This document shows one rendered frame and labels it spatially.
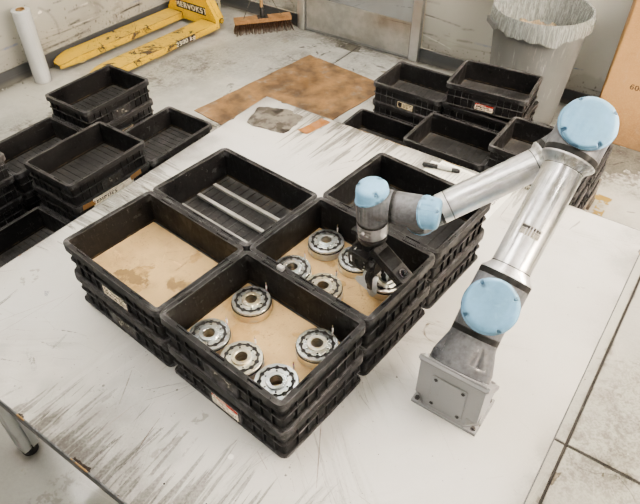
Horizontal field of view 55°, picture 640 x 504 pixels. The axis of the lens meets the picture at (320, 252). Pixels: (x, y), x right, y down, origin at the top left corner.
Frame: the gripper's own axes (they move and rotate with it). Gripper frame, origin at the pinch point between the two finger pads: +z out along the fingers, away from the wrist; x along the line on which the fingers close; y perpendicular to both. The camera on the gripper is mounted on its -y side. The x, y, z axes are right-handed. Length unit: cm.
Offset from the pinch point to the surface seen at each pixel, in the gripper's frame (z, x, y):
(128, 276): -2, 38, 56
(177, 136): 54, -54, 162
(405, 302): 1.1, -0.9, -7.5
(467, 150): 64, -134, 46
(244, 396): -4.4, 45.7, 4.3
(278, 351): -1.7, 31.2, 7.6
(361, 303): 1.4, 5.9, 1.6
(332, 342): -3.5, 22.2, -2.2
